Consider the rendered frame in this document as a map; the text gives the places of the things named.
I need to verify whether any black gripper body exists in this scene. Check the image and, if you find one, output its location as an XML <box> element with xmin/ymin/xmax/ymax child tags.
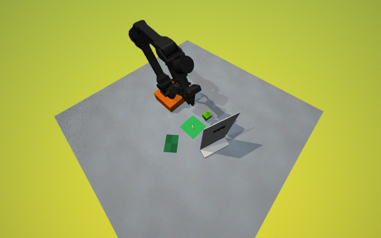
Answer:
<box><xmin>172</xmin><ymin>74</ymin><xmax>201</xmax><ymax>97</ymax></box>

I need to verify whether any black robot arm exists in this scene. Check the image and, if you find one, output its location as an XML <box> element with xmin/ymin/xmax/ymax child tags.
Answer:
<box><xmin>128</xmin><ymin>20</ymin><xmax>194</xmax><ymax>99</ymax></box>

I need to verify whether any dark green flat rectangle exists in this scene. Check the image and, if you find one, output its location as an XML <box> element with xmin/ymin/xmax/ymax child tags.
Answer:
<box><xmin>164</xmin><ymin>134</ymin><xmax>179</xmax><ymax>153</ymax></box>

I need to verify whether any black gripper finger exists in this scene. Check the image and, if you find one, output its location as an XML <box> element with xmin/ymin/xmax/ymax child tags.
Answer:
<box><xmin>177</xmin><ymin>92</ymin><xmax>190</xmax><ymax>104</ymax></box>
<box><xmin>184</xmin><ymin>95</ymin><xmax>195</xmax><ymax>106</ymax></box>

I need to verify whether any grey panel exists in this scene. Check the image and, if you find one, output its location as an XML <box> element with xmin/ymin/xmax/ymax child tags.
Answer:
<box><xmin>200</xmin><ymin>112</ymin><xmax>240</xmax><ymax>158</ymax></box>

